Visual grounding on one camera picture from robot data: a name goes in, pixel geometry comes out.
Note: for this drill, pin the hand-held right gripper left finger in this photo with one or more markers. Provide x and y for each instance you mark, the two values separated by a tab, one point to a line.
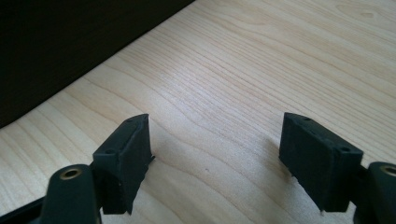
124	161

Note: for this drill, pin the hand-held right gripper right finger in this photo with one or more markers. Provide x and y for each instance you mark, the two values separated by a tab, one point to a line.
317	161

